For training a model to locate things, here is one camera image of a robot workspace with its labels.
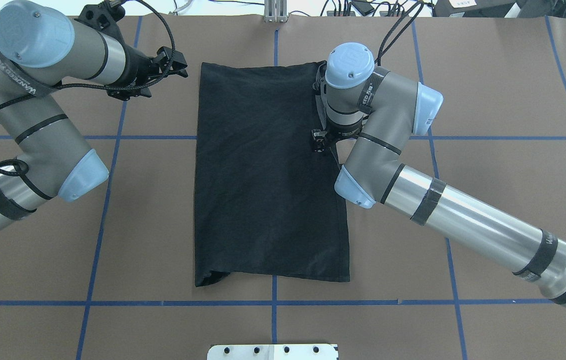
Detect black box with label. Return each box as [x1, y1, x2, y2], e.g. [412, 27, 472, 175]
[432, 0, 516, 18]

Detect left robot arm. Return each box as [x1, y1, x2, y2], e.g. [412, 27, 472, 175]
[0, 0, 188, 231]

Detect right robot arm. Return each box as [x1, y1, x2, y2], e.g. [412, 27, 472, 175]
[313, 42, 566, 308]

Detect blue tape line crosswise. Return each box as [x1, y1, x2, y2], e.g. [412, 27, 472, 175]
[0, 298, 552, 307]

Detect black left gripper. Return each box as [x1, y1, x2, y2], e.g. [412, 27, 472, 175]
[108, 45, 188, 101]

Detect blue tape line lengthwise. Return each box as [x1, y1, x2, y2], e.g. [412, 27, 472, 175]
[75, 15, 143, 360]
[410, 22, 468, 360]

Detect black printed t-shirt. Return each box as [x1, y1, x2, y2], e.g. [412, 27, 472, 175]
[194, 62, 350, 287]

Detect aluminium frame post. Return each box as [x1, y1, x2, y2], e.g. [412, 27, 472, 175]
[264, 0, 289, 24]

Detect power strip with cables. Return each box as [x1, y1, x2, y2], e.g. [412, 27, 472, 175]
[321, 0, 409, 18]

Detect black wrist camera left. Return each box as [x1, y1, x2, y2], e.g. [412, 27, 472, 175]
[75, 0, 126, 43]

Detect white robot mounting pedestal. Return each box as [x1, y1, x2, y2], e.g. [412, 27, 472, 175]
[207, 343, 339, 360]

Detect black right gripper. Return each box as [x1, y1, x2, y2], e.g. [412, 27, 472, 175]
[310, 129, 335, 153]

